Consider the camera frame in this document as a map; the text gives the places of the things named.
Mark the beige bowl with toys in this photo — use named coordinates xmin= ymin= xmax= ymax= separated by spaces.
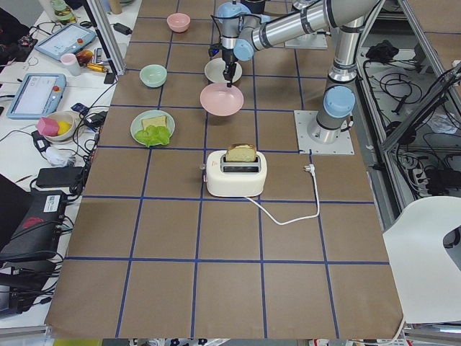
xmin=37 ymin=111 xmax=78 ymax=143

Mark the black power adapter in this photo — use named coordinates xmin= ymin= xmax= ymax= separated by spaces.
xmin=112 ymin=22 xmax=133 ymax=35

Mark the white chair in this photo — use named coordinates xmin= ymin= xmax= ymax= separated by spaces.
xmin=383 ymin=196 xmax=460 ymax=324

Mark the teach pendant tablet near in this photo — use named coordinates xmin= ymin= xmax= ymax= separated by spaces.
xmin=6 ymin=74 xmax=66 ymax=120

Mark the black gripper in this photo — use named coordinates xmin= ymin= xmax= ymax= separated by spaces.
xmin=208 ymin=36 xmax=238 ymax=87

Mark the pink plate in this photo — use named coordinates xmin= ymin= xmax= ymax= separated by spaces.
xmin=200 ymin=83 xmax=244 ymax=116

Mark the aluminium frame post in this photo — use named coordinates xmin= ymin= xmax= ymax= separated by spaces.
xmin=83 ymin=0 xmax=126 ymax=76

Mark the green lettuce leaf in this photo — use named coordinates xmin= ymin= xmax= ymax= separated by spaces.
xmin=135 ymin=125 xmax=171 ymax=147

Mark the blue plate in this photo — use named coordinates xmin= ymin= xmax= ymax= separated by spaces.
xmin=251 ymin=14 xmax=271 ymax=25

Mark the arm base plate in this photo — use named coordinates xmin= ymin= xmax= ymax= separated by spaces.
xmin=294 ymin=110 xmax=354 ymax=155
xmin=285 ymin=32 xmax=328 ymax=50

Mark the bread slice in toaster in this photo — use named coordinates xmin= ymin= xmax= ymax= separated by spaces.
xmin=225 ymin=143 xmax=256 ymax=162

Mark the light green plate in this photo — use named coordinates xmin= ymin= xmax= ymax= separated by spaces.
xmin=130 ymin=110 xmax=175 ymax=146

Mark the pink cup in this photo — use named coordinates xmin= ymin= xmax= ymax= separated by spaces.
xmin=60 ymin=53 xmax=81 ymax=76

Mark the green bowl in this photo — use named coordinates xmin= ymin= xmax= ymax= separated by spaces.
xmin=139 ymin=64 xmax=167 ymax=88

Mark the bread slice on plate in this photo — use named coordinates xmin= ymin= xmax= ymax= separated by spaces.
xmin=141 ymin=115 xmax=167 ymax=130

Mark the pink bowl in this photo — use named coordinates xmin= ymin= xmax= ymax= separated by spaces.
xmin=166 ymin=12 xmax=191 ymax=33

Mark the teach pendant tablet far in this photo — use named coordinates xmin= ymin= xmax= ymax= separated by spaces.
xmin=35 ymin=23 xmax=96 ymax=61

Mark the white toaster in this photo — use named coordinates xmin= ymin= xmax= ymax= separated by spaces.
xmin=205 ymin=150 xmax=267 ymax=198

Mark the white plate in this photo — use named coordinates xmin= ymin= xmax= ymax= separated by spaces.
xmin=204 ymin=58 xmax=243 ymax=83

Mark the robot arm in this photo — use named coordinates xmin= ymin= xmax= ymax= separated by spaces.
xmin=207 ymin=43 xmax=338 ymax=151

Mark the white toaster power cable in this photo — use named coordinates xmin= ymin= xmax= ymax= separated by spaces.
xmin=243 ymin=163 xmax=321 ymax=226

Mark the teach pendant tablet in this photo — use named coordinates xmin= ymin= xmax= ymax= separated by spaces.
xmin=35 ymin=23 xmax=96 ymax=61
xmin=6 ymin=74 xmax=66 ymax=120

